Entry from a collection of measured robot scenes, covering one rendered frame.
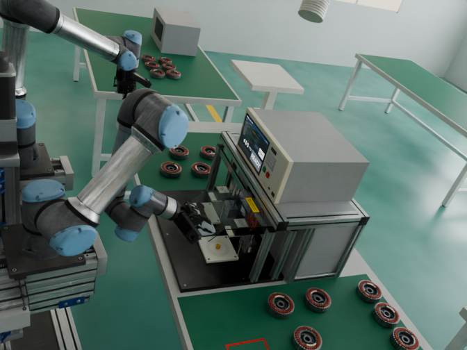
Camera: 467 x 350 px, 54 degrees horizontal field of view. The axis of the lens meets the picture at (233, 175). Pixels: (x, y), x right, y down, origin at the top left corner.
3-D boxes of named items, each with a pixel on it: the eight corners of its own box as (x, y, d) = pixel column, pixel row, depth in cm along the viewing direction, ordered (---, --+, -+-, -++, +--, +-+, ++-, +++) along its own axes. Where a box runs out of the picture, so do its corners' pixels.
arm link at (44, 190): (51, 203, 148) (53, 169, 141) (73, 227, 142) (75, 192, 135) (14, 214, 140) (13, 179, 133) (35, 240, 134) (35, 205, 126)
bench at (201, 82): (87, 181, 345) (94, 91, 305) (69, 78, 482) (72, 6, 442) (220, 179, 391) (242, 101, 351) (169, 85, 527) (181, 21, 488)
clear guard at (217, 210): (207, 242, 170) (210, 230, 167) (190, 201, 188) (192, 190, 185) (283, 236, 184) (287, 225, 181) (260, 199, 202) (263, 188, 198)
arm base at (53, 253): (20, 264, 138) (20, 239, 132) (13, 231, 148) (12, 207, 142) (72, 255, 145) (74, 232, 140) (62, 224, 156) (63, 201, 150)
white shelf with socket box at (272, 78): (233, 152, 283) (252, 85, 259) (215, 122, 310) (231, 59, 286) (282, 153, 298) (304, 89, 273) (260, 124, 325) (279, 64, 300)
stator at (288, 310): (295, 319, 183) (298, 313, 181) (269, 319, 180) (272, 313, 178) (288, 297, 192) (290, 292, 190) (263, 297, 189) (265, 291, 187)
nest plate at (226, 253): (206, 263, 194) (207, 261, 194) (196, 239, 205) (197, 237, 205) (238, 260, 201) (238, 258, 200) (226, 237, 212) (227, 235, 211)
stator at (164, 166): (165, 179, 241) (165, 173, 239) (156, 167, 249) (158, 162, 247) (183, 177, 247) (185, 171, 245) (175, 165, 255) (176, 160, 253)
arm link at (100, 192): (53, 236, 140) (169, 104, 145) (78, 267, 132) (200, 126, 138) (24, 225, 129) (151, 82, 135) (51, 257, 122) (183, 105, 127)
